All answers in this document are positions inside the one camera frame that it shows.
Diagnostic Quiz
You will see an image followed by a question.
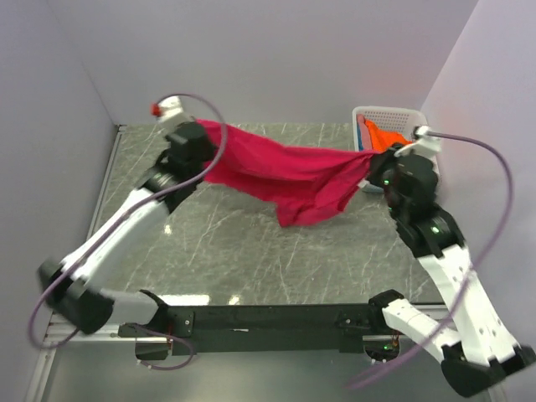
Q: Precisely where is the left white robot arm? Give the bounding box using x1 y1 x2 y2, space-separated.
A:
38 121 216 337

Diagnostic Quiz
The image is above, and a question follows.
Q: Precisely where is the black base beam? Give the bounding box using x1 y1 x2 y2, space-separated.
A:
117 301 403 357

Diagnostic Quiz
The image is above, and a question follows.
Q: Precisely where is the magenta t shirt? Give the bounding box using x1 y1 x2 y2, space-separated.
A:
205 125 377 227

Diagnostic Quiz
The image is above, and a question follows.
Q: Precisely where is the pink folded t shirt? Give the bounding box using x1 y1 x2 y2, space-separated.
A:
356 114 374 151

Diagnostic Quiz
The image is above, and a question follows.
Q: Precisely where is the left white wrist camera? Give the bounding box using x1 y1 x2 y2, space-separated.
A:
151 95 194 130

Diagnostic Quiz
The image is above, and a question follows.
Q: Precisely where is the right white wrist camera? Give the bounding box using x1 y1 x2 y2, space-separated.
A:
394 125 441 159

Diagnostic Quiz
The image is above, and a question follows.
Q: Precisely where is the blue folded t shirt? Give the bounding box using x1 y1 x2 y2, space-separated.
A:
356 125 363 152

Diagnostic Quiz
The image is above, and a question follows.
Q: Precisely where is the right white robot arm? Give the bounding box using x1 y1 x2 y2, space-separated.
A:
367 144 535 398

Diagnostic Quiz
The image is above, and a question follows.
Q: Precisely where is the orange t shirt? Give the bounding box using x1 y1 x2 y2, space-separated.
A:
364 120 412 152

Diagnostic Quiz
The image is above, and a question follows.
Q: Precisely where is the white plastic basket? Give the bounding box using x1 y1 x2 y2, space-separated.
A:
352 106 440 175

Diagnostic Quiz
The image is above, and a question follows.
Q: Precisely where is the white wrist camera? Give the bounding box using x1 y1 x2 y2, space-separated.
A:
394 125 441 159
151 95 194 130

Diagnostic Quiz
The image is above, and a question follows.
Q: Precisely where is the aluminium frame rail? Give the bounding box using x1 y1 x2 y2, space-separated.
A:
23 125 168 402

